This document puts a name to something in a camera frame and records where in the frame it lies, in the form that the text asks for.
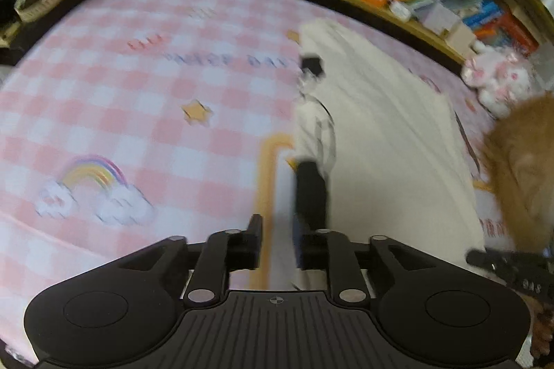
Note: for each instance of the white charger plug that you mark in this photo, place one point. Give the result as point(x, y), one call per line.
point(400, 9)

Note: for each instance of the cream wrist watch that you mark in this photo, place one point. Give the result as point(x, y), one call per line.
point(39, 5)

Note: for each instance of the person's right forearm fluffy sleeve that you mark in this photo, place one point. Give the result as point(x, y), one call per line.
point(523, 161)

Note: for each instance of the cream printed t-shirt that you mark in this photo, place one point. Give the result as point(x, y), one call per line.
point(389, 135)

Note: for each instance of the pink checked cartoon table mat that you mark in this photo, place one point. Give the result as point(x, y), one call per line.
point(130, 92)

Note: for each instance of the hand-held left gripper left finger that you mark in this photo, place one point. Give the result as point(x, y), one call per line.
point(255, 243)

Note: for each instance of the white pink plush bunny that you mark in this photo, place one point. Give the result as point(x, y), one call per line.
point(497, 79)

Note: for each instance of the thick red book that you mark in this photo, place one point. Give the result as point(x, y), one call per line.
point(515, 33)

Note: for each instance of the cream square pen holder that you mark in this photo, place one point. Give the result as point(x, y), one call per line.
point(461, 40)

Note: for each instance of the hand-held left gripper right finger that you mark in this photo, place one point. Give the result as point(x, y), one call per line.
point(299, 247)

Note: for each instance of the clear memo cube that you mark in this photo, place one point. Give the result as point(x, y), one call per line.
point(439, 18)

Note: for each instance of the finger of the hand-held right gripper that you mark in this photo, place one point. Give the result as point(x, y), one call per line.
point(482, 260)

